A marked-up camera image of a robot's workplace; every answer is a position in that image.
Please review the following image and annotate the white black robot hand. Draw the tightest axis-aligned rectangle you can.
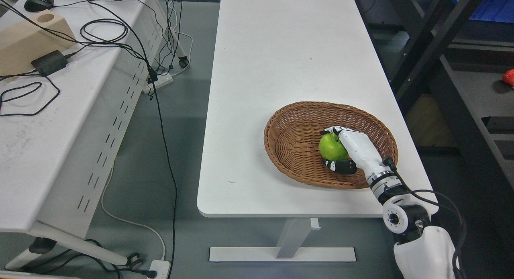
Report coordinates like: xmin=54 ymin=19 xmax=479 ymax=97
xmin=320 ymin=126 xmax=392 ymax=181

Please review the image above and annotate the green apple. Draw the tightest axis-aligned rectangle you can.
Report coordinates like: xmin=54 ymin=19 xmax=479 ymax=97
xmin=319 ymin=133 xmax=348 ymax=161

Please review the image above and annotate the white robot forearm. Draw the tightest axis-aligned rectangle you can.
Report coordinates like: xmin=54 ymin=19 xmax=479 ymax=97
xmin=366 ymin=169 xmax=456 ymax=279

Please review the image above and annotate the black metal shelf unit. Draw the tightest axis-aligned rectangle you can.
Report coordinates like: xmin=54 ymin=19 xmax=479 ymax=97
xmin=351 ymin=0 xmax=514 ymax=247

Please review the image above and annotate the red toy fruit on shelf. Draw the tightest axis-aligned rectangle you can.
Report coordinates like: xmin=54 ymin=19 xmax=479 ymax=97
xmin=502 ymin=69 xmax=514 ymax=88

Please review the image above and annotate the brown wicker basket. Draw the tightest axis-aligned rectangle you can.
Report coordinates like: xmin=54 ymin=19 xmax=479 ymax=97
xmin=264 ymin=101 xmax=399 ymax=189

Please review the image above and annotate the white standing desk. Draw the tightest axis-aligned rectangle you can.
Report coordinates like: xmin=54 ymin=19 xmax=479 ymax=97
xmin=197 ymin=0 xmax=431 ymax=262

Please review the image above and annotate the far white power strip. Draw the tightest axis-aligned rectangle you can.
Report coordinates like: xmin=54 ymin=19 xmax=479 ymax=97
xmin=142 ymin=74 xmax=173 ymax=95

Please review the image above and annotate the white power strip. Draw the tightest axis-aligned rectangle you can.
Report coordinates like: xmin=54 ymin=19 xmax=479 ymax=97
xmin=142 ymin=74 xmax=173 ymax=95
xmin=148 ymin=260 xmax=171 ymax=279

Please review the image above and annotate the white perforated-panel table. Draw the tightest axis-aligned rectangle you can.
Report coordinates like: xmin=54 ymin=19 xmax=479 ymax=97
xmin=0 ymin=0 xmax=189 ymax=271

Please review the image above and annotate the black power adapter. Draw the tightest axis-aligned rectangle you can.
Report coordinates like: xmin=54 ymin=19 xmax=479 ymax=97
xmin=31 ymin=50 xmax=73 ymax=76

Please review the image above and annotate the beige cardboard box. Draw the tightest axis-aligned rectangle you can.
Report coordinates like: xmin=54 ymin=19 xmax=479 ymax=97
xmin=0 ymin=10 xmax=76 ymax=83

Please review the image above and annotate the black computer mouse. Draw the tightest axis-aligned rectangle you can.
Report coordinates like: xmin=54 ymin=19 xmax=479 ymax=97
xmin=24 ymin=0 xmax=55 ymax=12

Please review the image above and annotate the long black cable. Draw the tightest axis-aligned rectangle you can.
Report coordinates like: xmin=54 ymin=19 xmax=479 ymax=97
xmin=88 ymin=0 xmax=178 ymax=279

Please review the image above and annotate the black looped cable on table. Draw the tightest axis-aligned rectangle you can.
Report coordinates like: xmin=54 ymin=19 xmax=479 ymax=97
xmin=0 ymin=18 xmax=129 ymax=117

